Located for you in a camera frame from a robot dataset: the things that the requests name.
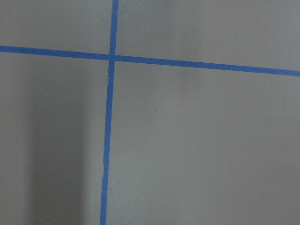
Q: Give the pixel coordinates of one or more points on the blue tape line lengthwise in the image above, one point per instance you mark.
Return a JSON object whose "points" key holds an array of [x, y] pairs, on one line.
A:
{"points": [[108, 111]]}

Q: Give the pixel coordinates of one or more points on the blue tape line crosswise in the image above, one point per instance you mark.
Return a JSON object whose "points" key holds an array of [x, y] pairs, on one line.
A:
{"points": [[143, 60]]}

